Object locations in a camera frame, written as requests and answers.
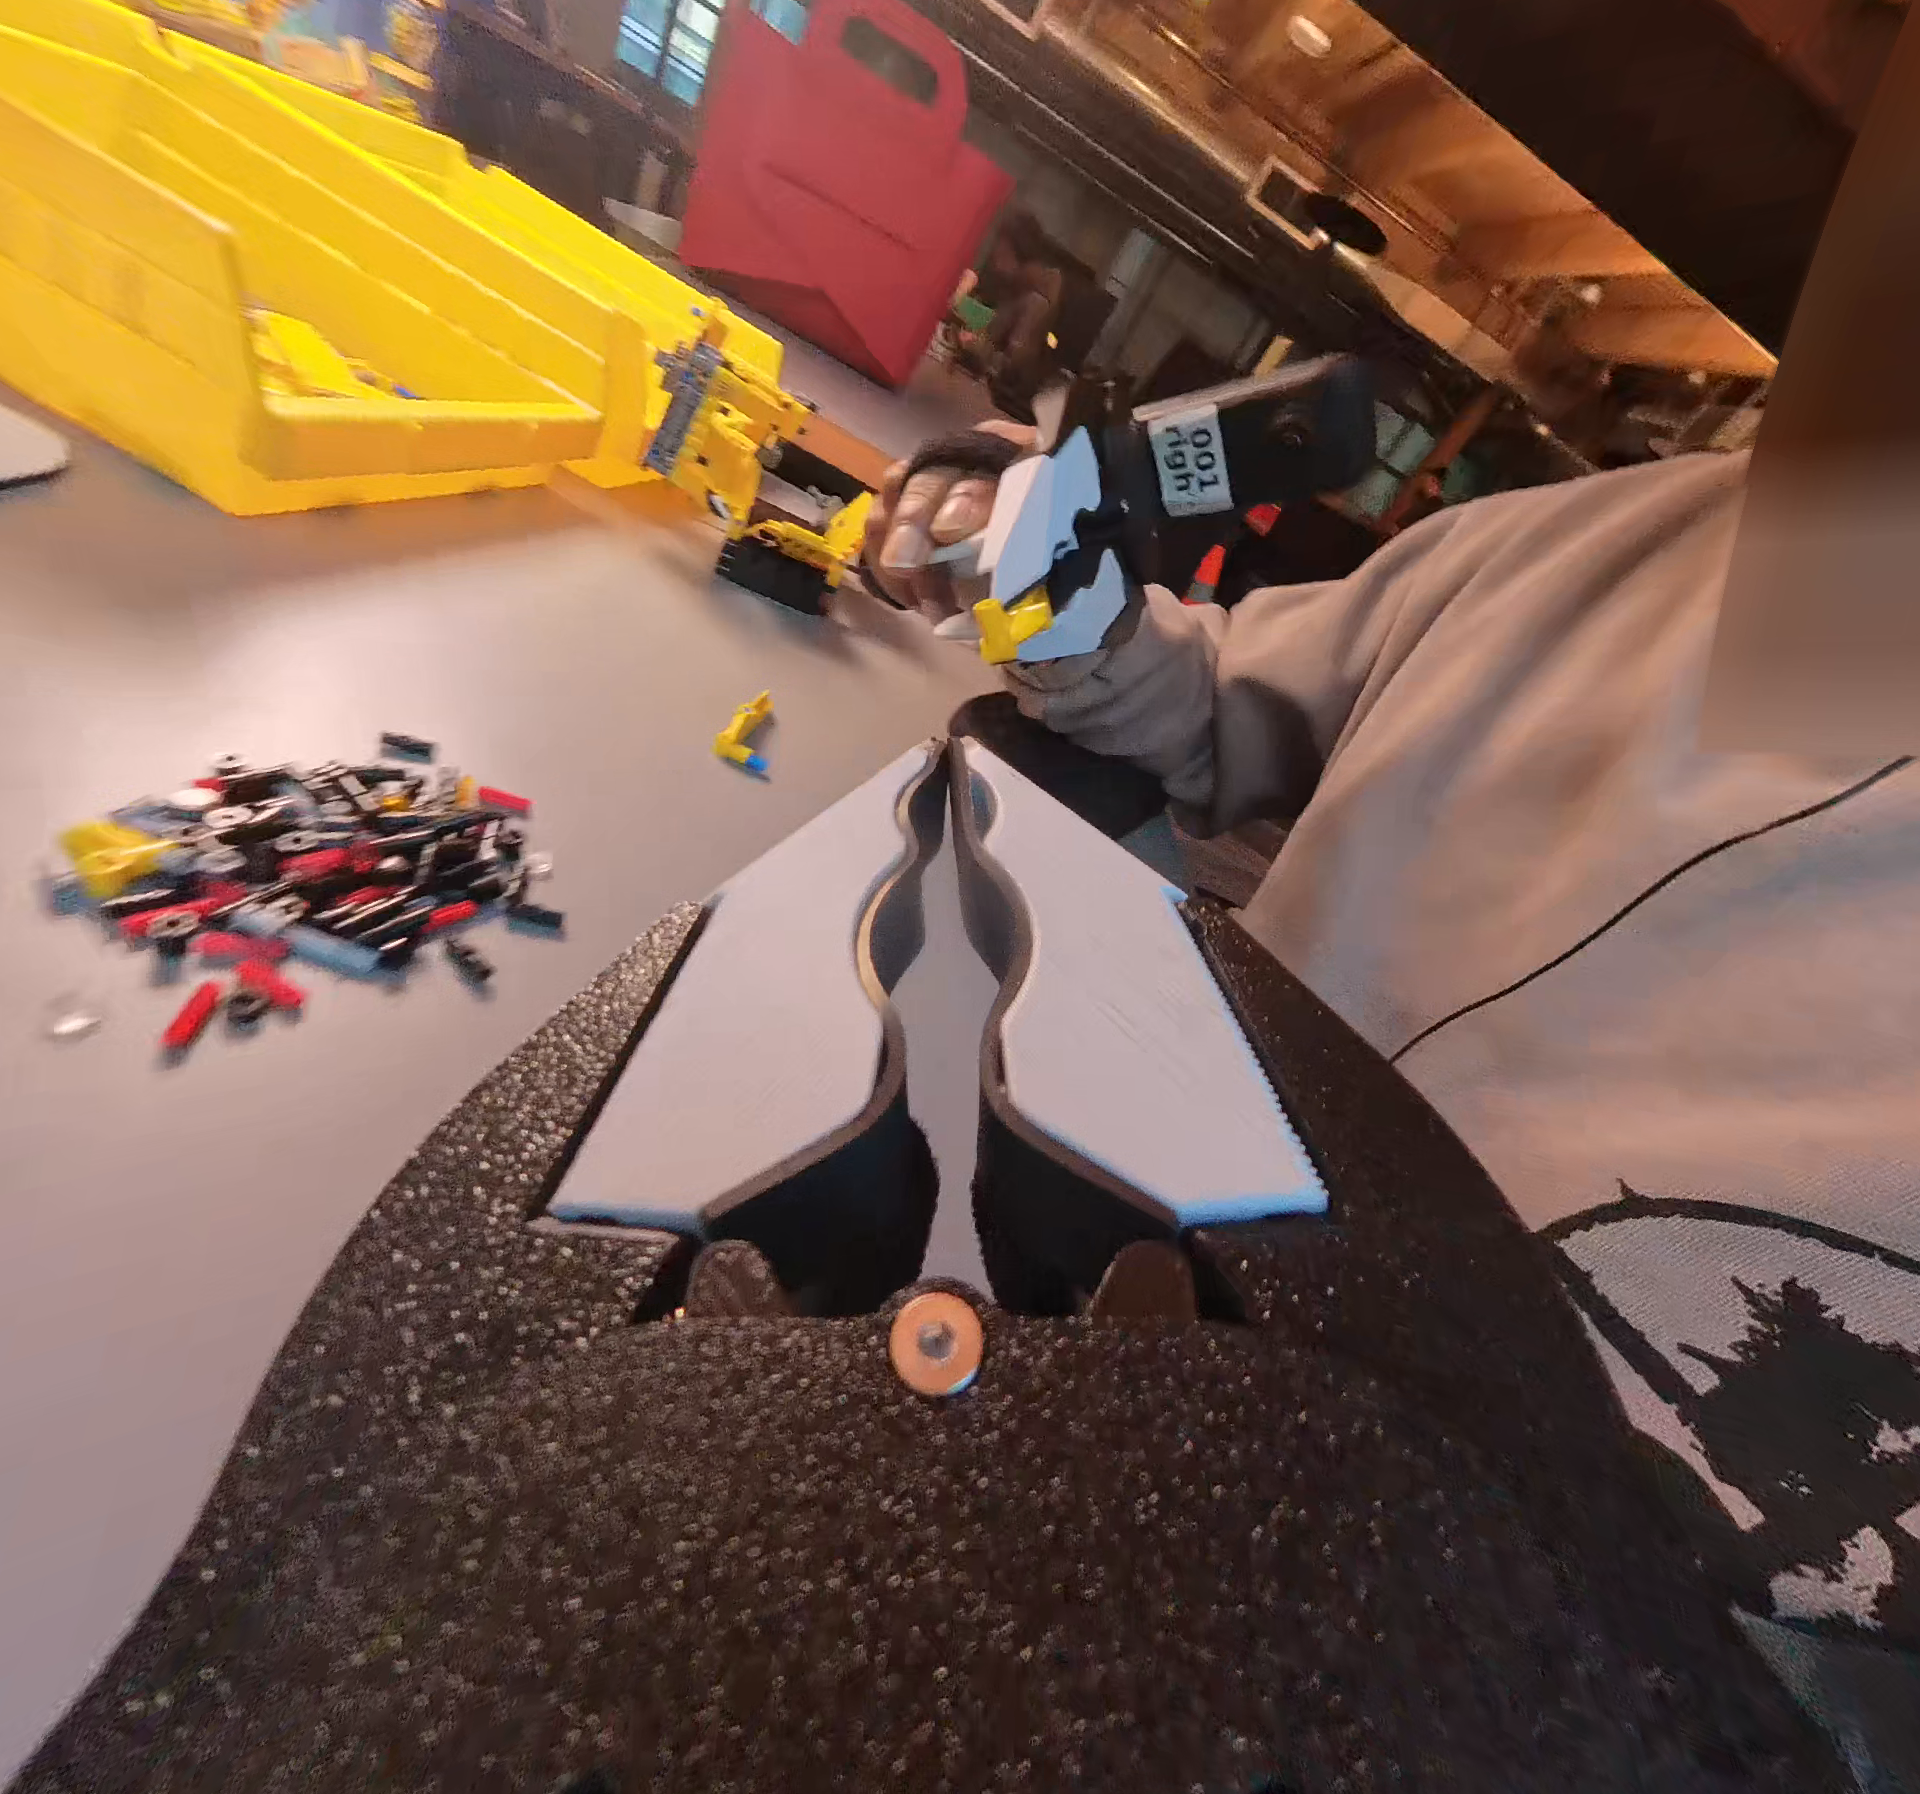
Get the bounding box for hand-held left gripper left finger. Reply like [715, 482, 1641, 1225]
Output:
[549, 737, 948, 1237]

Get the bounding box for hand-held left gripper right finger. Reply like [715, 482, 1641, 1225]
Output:
[948, 737, 1334, 1230]

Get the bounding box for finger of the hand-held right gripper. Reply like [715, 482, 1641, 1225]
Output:
[978, 430, 1106, 583]
[1024, 552, 1151, 666]

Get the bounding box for yellow toy robot model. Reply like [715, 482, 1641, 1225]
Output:
[642, 305, 880, 617]

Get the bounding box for pile of small connector pins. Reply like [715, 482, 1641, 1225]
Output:
[44, 732, 569, 993]

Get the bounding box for red tote bag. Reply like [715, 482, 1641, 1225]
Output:
[678, 0, 1020, 391]

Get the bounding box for person's beige sweatshirt torso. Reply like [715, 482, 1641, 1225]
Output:
[1247, 757, 1920, 1794]

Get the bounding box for heap of grey blue pieces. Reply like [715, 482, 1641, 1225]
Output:
[252, 308, 419, 403]

